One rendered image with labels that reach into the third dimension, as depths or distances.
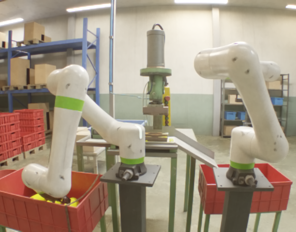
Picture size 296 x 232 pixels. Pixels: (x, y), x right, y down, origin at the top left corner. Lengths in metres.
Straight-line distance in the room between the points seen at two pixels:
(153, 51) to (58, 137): 0.85
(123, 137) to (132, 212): 0.41
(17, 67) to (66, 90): 6.64
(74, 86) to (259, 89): 0.65
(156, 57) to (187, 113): 5.35
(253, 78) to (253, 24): 6.75
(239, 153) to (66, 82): 0.79
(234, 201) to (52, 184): 0.82
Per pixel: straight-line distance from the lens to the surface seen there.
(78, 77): 0.81
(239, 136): 0.98
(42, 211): 1.09
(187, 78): 6.63
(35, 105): 6.91
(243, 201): 1.10
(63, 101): 0.80
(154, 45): 1.39
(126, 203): 1.13
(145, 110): 1.38
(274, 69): 1.13
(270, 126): 0.82
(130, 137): 0.99
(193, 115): 6.67
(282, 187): 1.56
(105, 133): 1.11
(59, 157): 0.83
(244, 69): 0.69
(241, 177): 0.98
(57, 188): 0.85
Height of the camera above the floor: 1.32
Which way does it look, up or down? 6 degrees down
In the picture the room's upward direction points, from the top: straight up
